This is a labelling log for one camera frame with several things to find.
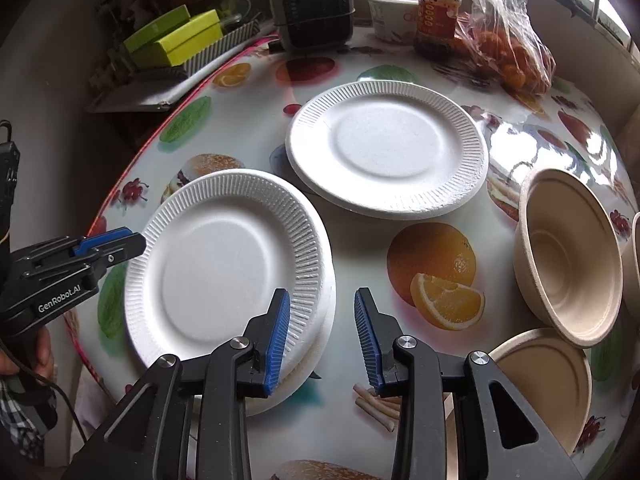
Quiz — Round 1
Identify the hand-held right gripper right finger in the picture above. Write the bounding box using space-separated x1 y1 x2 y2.
353 287 583 480

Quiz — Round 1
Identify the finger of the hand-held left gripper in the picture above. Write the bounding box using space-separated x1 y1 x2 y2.
89 236 147 277
72 227 135 257

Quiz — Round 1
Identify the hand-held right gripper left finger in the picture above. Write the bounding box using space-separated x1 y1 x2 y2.
62 287 292 480

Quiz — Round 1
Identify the white foam plate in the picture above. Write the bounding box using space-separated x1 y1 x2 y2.
285 80 490 221
123 169 333 387
240 260 338 418

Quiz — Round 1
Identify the beige paper bowl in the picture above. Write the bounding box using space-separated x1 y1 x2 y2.
445 327 593 480
512 167 625 350

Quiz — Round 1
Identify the person's left forearm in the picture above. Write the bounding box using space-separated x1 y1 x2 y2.
0 377 48 466

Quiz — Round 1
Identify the person's left hand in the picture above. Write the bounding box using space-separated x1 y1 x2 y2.
0 330 55 387

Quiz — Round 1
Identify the lime green box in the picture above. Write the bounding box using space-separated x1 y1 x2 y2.
152 10 224 67
123 5 192 56

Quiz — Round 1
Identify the grey striped tray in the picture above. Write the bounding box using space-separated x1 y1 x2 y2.
132 20 262 83

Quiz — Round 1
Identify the small grey fan heater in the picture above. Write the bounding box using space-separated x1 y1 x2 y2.
269 0 357 53

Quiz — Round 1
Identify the plastic bag of oranges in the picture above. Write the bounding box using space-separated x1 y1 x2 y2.
425 0 558 96

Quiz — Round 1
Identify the white paper cup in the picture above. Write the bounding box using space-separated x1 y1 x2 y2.
363 0 420 42

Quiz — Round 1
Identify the red label glass jar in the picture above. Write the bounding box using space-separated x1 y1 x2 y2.
414 0 463 58

